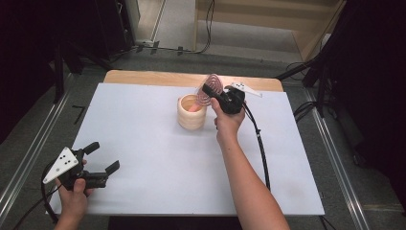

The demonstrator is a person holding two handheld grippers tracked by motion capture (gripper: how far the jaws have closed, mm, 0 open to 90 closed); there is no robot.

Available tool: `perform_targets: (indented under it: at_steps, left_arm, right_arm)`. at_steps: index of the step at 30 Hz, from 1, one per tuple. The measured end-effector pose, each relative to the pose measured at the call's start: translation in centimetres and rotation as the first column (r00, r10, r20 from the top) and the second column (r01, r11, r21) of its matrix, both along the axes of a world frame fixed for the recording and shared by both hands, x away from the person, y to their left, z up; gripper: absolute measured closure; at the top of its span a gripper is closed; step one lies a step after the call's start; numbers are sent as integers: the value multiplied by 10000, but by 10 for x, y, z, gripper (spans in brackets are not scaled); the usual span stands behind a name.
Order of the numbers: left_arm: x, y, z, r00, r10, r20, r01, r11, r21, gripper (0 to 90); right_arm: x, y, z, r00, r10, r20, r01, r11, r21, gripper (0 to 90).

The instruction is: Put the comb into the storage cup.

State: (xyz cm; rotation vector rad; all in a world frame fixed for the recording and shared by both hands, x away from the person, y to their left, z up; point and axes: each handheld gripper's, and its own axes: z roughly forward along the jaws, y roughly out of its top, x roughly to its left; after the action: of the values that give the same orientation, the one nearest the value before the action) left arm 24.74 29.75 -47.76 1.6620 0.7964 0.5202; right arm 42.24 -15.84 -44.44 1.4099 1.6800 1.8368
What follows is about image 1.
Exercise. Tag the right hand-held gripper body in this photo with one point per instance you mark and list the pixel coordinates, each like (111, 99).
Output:
(233, 100)

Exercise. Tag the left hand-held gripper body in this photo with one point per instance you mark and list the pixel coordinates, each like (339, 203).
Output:
(68, 169)

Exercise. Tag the pink spiral hair brush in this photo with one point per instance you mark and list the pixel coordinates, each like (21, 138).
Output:
(213, 81)

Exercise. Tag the cream ringed holder cup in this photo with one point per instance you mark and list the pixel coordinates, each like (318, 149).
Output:
(190, 119)

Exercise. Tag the person's right hand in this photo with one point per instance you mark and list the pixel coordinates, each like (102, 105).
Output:
(228, 124)

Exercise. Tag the person's left hand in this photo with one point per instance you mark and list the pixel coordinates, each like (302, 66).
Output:
(73, 201)

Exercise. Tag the white table cover board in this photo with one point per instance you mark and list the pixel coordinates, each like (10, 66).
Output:
(153, 166)

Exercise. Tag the wooden counter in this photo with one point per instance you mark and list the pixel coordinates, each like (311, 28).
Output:
(255, 28)

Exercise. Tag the black metal stand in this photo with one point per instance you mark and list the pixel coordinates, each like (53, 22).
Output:
(319, 76)
(59, 73)

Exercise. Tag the dark curtain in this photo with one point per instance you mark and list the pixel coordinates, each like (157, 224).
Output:
(22, 64)
(373, 80)

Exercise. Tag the black cabinet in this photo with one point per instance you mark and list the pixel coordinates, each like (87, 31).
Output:
(115, 25)

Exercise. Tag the metal floor rail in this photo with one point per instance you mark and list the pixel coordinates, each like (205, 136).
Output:
(338, 159)
(28, 163)

